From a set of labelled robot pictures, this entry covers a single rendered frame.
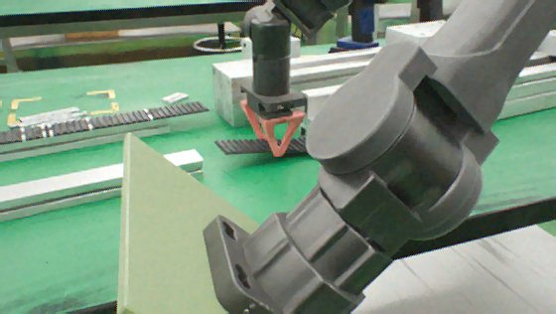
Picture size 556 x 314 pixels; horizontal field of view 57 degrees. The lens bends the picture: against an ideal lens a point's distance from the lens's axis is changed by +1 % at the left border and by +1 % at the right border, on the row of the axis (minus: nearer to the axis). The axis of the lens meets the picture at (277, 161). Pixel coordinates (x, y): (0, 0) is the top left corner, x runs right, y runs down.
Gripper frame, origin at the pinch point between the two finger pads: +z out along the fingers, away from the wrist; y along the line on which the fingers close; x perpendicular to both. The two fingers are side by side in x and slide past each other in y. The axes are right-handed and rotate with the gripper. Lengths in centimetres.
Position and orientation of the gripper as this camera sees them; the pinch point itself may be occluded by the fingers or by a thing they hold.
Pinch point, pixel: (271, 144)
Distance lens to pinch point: 81.0
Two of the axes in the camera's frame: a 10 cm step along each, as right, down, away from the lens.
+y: -4.4, -4.0, 8.0
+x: -9.0, 1.9, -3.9
